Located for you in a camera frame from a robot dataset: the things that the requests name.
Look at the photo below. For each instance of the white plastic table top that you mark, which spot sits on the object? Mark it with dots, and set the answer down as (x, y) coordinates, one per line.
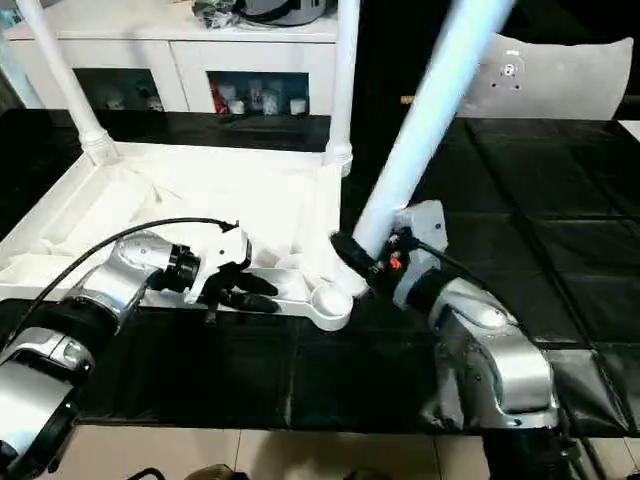
(225, 185)

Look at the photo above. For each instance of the white plastic table leg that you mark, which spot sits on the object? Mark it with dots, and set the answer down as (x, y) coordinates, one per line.
(70, 90)
(430, 125)
(342, 75)

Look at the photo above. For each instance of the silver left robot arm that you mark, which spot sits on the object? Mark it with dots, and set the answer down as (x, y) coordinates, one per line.
(45, 380)

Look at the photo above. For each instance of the brown rounded robot part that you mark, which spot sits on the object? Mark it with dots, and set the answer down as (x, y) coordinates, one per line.
(217, 472)

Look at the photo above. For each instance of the red bottle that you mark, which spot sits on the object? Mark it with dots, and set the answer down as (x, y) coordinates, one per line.
(217, 100)

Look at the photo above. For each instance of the black cabinet gold label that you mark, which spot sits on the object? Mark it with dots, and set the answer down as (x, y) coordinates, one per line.
(390, 50)

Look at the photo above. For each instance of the white cabinet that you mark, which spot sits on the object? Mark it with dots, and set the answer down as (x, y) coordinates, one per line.
(150, 55)

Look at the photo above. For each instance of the dark helmet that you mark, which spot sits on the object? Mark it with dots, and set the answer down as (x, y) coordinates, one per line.
(285, 11)

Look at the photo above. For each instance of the white flat board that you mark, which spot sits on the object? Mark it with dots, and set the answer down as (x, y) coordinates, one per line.
(629, 129)

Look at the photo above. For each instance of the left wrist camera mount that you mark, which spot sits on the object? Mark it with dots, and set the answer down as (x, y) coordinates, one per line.
(225, 250)

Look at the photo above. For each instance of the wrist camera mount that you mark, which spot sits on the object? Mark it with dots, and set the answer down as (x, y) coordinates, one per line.
(425, 225)
(225, 250)

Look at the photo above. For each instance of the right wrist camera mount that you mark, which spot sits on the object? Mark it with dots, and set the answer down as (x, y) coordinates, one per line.
(425, 225)

